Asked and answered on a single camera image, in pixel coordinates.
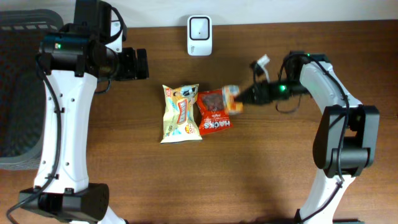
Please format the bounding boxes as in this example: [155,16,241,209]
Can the orange tissue pack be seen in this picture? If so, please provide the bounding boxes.
[221,85,243,115]

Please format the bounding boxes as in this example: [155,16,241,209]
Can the red Hacks candy bag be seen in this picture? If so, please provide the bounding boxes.
[197,89,233,135]

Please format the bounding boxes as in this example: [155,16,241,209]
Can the yellow chips bag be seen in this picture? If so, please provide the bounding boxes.
[160,84,202,144]

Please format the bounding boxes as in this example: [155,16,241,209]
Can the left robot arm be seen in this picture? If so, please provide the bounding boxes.
[17,1,149,223]

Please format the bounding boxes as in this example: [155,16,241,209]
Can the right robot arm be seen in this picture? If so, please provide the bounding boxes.
[235,51,380,223]

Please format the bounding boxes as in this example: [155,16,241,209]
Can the white barcode scanner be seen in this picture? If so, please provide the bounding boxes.
[187,15,213,57]

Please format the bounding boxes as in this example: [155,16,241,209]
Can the grey plastic mesh basket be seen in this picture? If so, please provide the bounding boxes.
[1,9,63,170]

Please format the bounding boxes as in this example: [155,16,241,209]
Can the right black cable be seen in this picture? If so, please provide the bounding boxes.
[250,53,351,223]

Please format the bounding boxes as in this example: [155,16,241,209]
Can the black cable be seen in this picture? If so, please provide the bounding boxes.
[250,53,351,223]
[6,54,63,224]

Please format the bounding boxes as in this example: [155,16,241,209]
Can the left black cable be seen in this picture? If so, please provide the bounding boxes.
[6,54,63,224]

